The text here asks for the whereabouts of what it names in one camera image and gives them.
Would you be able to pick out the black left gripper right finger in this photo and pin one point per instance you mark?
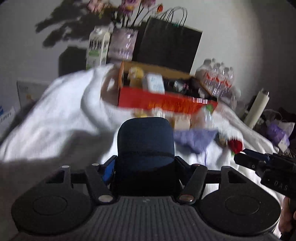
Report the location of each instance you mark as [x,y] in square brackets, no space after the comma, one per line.
[192,177]

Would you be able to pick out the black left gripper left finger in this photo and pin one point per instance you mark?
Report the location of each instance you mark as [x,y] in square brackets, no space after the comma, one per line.
[98,178]

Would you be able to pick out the lavender cloth pouch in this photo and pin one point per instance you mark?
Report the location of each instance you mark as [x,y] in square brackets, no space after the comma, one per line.
[196,140]

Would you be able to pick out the red small object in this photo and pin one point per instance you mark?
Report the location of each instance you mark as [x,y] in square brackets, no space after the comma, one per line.
[235,145]

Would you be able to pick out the white packet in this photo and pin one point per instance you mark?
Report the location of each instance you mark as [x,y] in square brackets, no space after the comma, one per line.
[153,82]

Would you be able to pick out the person's right hand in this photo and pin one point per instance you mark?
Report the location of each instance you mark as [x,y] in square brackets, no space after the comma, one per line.
[286,217]

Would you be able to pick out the purple plastic device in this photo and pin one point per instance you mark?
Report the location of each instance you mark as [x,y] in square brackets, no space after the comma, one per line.
[278,136]

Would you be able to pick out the white towel cloth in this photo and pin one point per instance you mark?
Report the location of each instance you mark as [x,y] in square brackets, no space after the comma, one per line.
[44,193]

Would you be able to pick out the clear plastic wrap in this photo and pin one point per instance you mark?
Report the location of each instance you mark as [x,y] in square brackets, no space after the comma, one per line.
[203,118]

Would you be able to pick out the cream thermos bottle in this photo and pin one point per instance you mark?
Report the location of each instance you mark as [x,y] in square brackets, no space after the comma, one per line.
[257,108]

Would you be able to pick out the black items in box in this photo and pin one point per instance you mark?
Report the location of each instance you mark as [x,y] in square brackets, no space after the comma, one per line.
[188,87]

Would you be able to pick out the pack of water bottles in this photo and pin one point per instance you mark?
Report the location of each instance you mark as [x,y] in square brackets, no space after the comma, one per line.
[216,78]

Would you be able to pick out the red cardboard box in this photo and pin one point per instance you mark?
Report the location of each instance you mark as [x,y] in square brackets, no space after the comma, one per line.
[129,97]

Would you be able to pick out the white box at left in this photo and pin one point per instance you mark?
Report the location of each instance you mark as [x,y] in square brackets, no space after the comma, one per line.
[30,91]

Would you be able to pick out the purple wrapped flower vase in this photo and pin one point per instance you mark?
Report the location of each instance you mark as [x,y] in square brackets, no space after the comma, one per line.
[122,44]

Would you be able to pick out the white green milk carton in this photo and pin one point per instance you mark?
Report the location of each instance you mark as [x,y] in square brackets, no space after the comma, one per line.
[97,49]

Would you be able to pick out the black paper bag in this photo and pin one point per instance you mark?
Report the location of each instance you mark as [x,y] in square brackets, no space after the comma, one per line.
[160,43]

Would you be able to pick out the dried pink purple flowers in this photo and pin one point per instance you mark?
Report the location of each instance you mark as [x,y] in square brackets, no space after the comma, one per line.
[122,14]

